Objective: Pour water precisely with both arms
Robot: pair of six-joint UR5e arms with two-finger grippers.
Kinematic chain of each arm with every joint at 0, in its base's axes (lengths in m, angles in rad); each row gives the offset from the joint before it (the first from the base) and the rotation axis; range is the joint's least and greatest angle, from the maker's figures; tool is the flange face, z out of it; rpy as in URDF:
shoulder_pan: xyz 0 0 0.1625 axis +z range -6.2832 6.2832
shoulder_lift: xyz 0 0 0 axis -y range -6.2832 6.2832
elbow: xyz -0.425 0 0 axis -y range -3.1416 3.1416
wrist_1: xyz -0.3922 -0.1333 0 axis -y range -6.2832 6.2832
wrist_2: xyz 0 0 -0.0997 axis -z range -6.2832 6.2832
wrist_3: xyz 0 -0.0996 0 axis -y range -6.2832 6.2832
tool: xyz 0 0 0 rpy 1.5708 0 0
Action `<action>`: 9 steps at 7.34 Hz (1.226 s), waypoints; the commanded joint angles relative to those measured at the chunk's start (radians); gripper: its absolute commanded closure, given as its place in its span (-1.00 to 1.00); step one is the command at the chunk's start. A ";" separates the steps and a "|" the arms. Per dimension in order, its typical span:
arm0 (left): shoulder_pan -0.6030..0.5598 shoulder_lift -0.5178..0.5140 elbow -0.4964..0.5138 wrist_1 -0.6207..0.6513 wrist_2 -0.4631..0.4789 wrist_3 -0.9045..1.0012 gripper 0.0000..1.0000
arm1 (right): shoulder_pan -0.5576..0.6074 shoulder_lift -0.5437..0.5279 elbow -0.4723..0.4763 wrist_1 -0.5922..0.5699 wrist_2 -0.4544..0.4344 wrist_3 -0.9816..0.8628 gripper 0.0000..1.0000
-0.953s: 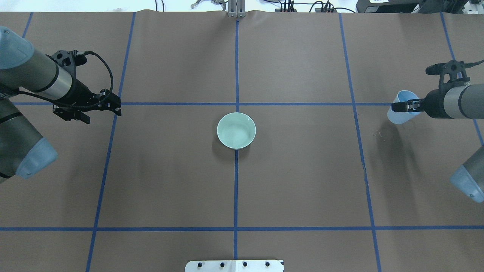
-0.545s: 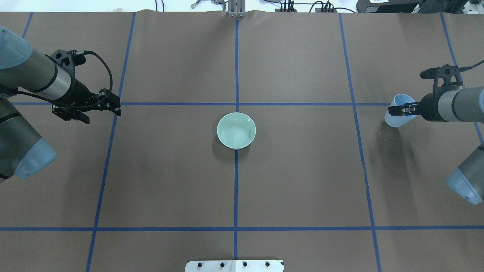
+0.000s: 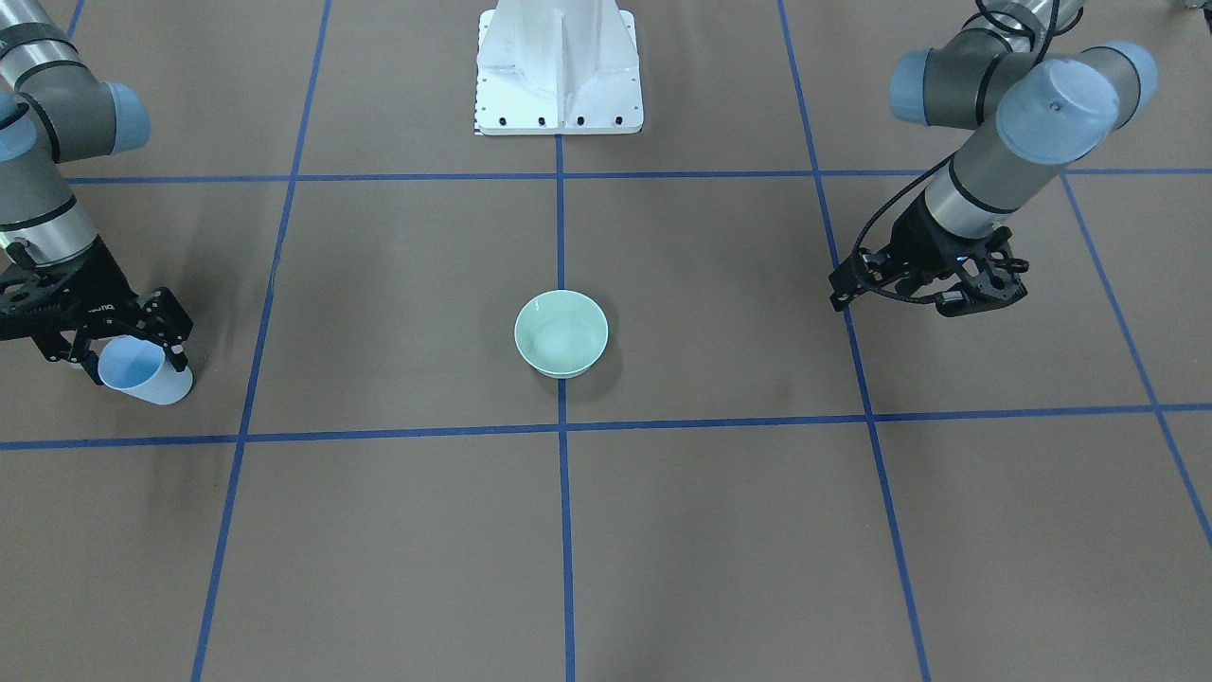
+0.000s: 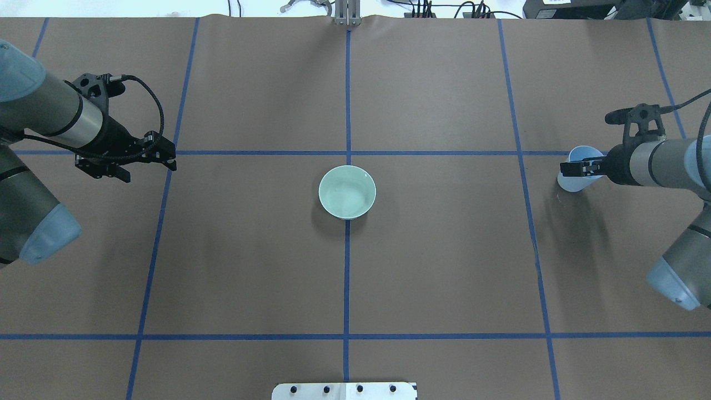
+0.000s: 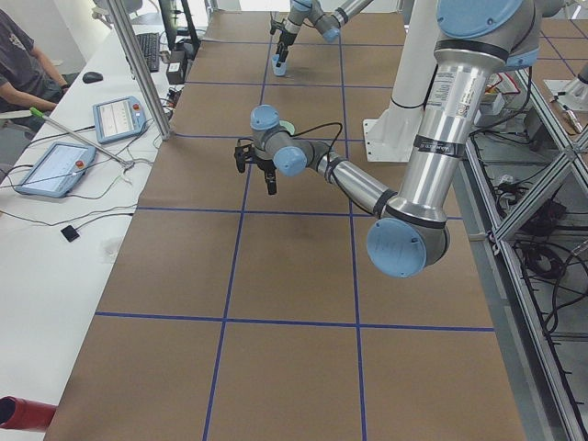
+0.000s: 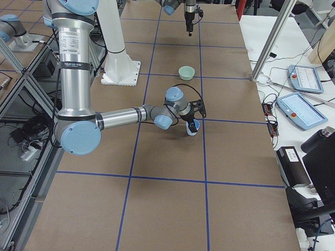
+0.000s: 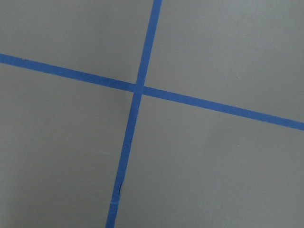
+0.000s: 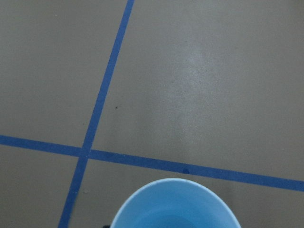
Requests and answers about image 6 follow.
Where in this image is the black monitor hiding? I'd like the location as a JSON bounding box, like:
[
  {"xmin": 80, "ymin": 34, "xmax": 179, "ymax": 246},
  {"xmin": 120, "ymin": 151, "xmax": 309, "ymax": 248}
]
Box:
[{"xmin": 303, "ymin": 134, "xmax": 334, "ymax": 203}]

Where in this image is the thin metal rod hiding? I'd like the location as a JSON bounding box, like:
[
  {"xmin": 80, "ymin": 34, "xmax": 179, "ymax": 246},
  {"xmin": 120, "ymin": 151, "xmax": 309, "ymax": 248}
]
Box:
[{"xmin": 267, "ymin": 80, "xmax": 335, "ymax": 108}]

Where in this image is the silver aluminium frame post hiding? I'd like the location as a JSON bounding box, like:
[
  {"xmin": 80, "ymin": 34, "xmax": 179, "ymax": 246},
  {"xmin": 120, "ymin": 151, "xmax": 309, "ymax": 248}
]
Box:
[{"xmin": 250, "ymin": 0, "xmax": 297, "ymax": 82}]

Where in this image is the black box with white label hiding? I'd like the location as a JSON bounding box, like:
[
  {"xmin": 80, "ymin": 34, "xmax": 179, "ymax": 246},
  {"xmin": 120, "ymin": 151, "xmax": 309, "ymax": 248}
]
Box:
[{"xmin": 276, "ymin": 146, "xmax": 311, "ymax": 188}]

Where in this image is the white power strip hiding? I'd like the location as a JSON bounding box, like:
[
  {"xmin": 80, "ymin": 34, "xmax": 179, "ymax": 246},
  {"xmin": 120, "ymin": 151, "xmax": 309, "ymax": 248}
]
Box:
[{"xmin": 20, "ymin": 146, "xmax": 37, "ymax": 161}]

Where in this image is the green ceramic bowl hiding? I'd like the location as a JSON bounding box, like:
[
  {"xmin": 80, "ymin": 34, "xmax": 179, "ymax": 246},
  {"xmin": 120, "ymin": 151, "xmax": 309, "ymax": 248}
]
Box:
[{"xmin": 178, "ymin": 65, "xmax": 195, "ymax": 81}]

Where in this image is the teach pendant tablet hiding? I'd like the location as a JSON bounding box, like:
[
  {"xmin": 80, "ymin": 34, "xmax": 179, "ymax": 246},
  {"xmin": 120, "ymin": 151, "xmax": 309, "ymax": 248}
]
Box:
[
  {"xmin": 276, "ymin": 92, "xmax": 328, "ymax": 131},
  {"xmin": 288, "ymin": 65, "xmax": 324, "ymax": 94}
]

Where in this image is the lower teach pendant tablet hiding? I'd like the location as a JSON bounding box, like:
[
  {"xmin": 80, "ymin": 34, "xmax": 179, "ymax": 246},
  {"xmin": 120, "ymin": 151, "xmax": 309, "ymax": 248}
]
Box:
[{"xmin": 276, "ymin": 92, "xmax": 328, "ymax": 131}]

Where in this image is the black water bottle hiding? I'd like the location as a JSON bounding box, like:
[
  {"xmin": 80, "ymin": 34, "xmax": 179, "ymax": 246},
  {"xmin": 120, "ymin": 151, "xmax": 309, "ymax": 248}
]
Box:
[{"xmin": 300, "ymin": 126, "xmax": 334, "ymax": 153}]

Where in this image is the upper teach pendant tablet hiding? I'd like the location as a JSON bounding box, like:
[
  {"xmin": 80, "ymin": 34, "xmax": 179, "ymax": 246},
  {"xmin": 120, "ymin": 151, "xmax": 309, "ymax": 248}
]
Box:
[{"xmin": 288, "ymin": 65, "xmax": 324, "ymax": 94}]

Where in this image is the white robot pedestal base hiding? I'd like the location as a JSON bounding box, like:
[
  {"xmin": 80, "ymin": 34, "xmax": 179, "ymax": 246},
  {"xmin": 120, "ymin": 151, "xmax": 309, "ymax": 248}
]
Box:
[{"xmin": 97, "ymin": 0, "xmax": 141, "ymax": 86}]

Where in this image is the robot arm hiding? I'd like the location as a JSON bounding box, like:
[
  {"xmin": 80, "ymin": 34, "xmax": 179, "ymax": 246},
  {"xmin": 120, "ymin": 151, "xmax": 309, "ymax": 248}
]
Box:
[
  {"xmin": 155, "ymin": 0, "xmax": 199, "ymax": 37},
  {"xmin": 43, "ymin": 1, "xmax": 199, "ymax": 155}
]

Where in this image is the light blue plastic cup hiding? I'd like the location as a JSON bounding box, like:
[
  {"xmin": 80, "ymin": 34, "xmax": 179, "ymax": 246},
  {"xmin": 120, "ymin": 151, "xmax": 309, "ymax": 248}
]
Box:
[{"xmin": 186, "ymin": 119, "xmax": 200, "ymax": 136}]

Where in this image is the orange black usb hub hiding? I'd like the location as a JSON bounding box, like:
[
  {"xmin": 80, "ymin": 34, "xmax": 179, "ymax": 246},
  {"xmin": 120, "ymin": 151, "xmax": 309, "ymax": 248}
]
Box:
[{"xmin": 262, "ymin": 102, "xmax": 278, "ymax": 138}]

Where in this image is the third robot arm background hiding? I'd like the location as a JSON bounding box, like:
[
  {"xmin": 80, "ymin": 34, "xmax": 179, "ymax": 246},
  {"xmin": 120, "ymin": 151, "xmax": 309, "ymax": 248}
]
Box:
[{"xmin": 1, "ymin": 14, "xmax": 44, "ymax": 53}]

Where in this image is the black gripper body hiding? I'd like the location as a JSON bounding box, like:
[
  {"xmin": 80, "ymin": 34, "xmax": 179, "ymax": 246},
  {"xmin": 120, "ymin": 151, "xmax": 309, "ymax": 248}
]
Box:
[
  {"xmin": 184, "ymin": 12, "xmax": 195, "ymax": 31},
  {"xmin": 182, "ymin": 110, "xmax": 195, "ymax": 124}
]

